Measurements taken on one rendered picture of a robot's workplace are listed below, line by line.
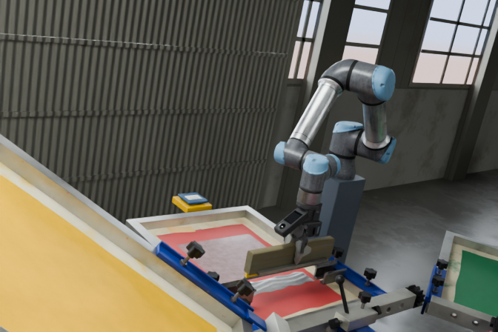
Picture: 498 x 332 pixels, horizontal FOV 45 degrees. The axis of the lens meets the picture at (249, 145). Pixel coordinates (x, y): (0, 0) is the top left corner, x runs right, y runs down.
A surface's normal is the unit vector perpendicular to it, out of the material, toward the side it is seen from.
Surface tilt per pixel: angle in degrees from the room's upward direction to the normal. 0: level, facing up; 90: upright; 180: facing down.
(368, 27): 90
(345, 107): 90
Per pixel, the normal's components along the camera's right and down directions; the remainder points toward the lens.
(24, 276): 0.67, -0.73
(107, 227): 0.12, 0.30
